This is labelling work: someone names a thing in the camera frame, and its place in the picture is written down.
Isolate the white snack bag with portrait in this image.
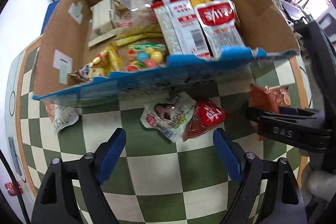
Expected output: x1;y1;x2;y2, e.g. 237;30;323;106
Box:
140;92;196;143

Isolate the blue smartphone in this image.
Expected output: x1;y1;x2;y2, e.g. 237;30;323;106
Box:
8;137;22;176

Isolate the small red snack bag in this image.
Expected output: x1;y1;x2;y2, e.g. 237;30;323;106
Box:
182;99;228;141

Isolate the blue cushion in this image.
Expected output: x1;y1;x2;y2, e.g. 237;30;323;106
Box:
41;1;59;35

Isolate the yellow panda chips bag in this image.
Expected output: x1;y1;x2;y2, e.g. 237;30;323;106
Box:
70;44;123;83

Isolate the green checkered table mat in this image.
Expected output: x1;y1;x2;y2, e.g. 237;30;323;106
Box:
11;45;311;223

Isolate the brown red snack bag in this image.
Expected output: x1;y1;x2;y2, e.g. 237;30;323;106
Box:
247;84;291;129

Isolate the red white clear snack packet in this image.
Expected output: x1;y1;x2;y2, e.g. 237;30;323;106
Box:
194;1;245;59

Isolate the cardboard box with blue front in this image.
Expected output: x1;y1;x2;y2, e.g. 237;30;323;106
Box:
33;0;299;107

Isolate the black hair tie ring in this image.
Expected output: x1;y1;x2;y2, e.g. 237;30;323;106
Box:
8;91;17;117

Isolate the yellow beige snack bag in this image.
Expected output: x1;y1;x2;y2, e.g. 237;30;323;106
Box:
114;0;163;47

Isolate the small cream carton box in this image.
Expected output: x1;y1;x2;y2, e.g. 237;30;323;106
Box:
88;0;123;48

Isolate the white pizza snack bag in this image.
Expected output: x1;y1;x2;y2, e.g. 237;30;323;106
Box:
44;103;79;135

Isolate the red white long snack packet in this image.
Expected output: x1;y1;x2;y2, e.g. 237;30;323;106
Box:
151;0;211;60

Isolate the red soda can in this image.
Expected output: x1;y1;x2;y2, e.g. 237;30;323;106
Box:
5;182;23;196

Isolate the colourful gumball candy bag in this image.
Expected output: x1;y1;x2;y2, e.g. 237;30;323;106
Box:
125;43;167;72

